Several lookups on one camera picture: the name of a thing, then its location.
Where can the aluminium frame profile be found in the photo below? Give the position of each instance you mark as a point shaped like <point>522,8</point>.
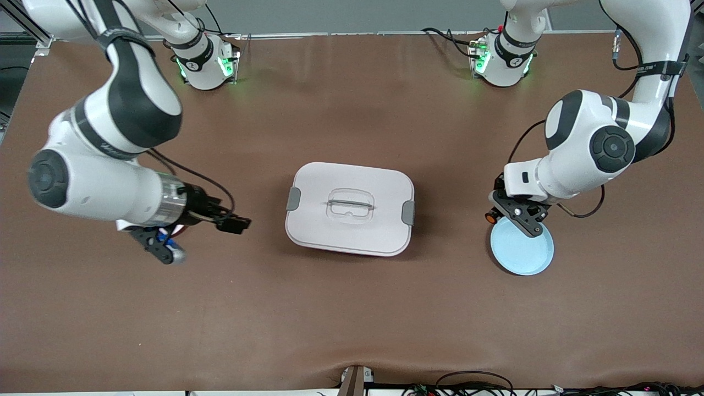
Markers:
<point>16,27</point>

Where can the brown camera mount post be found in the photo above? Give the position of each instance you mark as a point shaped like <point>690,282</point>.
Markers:
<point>355,382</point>

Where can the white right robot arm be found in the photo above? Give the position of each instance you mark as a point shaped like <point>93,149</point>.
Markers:
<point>99,187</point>

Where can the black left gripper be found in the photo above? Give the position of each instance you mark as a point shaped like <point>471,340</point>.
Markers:
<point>499,183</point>

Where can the white lidded storage box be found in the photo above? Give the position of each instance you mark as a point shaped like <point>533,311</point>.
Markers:
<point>352,234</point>

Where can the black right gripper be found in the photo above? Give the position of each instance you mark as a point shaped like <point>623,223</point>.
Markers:
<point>199,207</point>

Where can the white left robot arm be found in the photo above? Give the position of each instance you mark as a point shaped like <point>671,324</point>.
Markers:
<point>577,154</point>

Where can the orange black push-button switch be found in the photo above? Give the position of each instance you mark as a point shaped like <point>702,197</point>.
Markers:
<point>489,217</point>

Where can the light blue round plate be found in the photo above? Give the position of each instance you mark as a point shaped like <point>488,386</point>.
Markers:
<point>522,256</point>

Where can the brown table mat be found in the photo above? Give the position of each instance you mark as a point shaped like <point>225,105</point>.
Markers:
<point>352,319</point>

